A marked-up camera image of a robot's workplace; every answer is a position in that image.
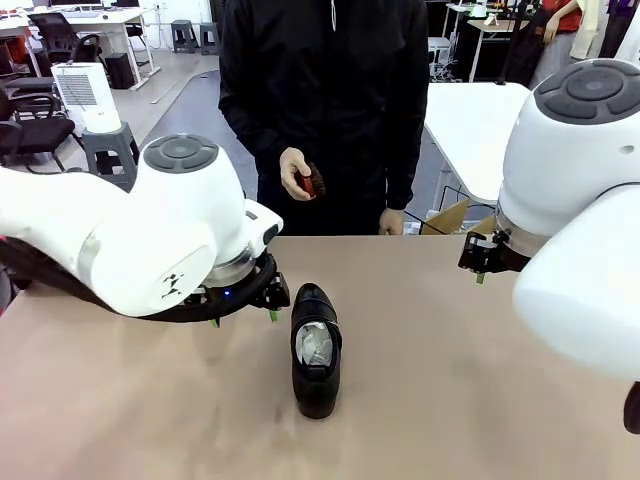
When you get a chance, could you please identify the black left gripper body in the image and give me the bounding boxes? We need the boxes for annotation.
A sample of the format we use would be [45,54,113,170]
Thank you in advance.
[252,272,291,310]

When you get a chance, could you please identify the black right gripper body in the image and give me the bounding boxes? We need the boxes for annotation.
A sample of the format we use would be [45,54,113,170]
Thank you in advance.
[458,231,503,275]

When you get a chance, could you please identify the black leather shoe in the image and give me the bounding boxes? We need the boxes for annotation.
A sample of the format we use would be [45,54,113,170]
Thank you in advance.
[290,282,345,420]

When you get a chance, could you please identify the red wooden shoe brush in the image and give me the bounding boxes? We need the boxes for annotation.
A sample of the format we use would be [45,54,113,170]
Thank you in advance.
[294,162,328,201]

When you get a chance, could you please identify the person left forearm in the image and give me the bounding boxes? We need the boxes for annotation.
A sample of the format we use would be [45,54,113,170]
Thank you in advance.
[385,99,429,211]

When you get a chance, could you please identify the person right forearm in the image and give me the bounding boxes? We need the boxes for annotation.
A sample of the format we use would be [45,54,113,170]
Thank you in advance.
[219,94,297,154]

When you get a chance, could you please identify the person left hand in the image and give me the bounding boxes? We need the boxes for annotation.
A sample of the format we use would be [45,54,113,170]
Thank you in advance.
[378,208,405,236]

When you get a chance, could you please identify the person right hand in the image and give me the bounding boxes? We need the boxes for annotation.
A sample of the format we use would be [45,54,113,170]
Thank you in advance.
[278,146,314,201]

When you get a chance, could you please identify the brown cardboard box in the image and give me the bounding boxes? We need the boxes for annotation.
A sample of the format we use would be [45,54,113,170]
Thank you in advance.
[423,198,501,236]

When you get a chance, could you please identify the white paper shoe stuffing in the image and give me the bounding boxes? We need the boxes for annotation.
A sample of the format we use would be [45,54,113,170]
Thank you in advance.
[295,321,335,367]

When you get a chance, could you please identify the white folding table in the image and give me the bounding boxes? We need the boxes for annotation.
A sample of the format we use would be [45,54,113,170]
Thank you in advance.
[423,81,532,204]

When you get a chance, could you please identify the white computer case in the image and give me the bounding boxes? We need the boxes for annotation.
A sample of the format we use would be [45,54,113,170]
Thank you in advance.
[427,36,455,80]

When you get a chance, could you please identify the dark hanging apron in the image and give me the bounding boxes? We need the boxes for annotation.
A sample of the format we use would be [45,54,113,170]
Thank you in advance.
[502,4,551,87]

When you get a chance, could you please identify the large grey plastic stool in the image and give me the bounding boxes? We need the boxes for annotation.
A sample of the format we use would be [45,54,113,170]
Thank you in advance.
[80,121,142,192]

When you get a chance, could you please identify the person in black jacket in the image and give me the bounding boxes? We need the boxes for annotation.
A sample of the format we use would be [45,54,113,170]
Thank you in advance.
[218,0,430,237]

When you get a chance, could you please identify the mannequin in red shirt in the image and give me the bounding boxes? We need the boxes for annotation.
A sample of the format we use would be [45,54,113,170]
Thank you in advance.
[529,0,596,90]

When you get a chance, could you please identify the white hanging garment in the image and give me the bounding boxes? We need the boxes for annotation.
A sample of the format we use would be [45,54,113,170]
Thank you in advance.
[569,0,601,60]

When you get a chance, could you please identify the black padded office chair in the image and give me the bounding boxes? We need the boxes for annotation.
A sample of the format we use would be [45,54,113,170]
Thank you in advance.
[0,74,77,174]

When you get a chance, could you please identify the white air purifier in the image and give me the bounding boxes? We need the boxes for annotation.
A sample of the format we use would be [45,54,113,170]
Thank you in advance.
[50,61,123,135]

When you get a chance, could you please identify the small grey plastic stool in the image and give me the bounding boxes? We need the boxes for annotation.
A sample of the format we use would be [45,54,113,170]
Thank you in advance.
[171,18,202,55]
[199,22,221,56]

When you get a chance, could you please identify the dark hanging clothes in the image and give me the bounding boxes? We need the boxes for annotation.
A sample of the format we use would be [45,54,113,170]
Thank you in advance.
[597,0,640,62]

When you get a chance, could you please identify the black computer tower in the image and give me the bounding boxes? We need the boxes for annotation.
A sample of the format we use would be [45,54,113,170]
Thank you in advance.
[103,51,137,91]

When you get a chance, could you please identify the white office desk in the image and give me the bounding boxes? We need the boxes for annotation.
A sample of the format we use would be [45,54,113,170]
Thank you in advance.
[0,4,162,92]

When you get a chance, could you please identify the black mesh office chair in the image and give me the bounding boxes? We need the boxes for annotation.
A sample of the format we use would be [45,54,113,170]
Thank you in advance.
[27,12,104,69]

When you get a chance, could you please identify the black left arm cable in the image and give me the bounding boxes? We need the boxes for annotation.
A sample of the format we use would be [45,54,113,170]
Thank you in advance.
[0,234,279,324]

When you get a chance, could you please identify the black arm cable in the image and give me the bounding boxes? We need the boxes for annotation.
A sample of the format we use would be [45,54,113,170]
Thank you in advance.
[623,380,640,435]
[0,234,279,324]

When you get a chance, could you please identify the black wire rack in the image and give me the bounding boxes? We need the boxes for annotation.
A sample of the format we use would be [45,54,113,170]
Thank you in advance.
[402,183,501,236]

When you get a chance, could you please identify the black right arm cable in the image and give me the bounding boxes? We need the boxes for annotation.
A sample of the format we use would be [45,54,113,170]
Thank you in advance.
[623,380,640,435]

